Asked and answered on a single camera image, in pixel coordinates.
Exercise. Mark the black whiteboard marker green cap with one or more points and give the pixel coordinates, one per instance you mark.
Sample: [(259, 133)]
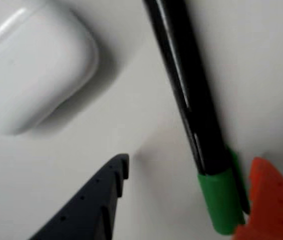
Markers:
[(194, 100)]

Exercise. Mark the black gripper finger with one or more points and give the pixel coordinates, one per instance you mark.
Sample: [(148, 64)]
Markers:
[(89, 207)]

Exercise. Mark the white earbuds case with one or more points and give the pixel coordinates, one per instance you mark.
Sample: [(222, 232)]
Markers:
[(29, 67)]

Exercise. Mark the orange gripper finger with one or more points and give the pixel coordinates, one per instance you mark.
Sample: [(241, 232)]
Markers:
[(274, 205)]

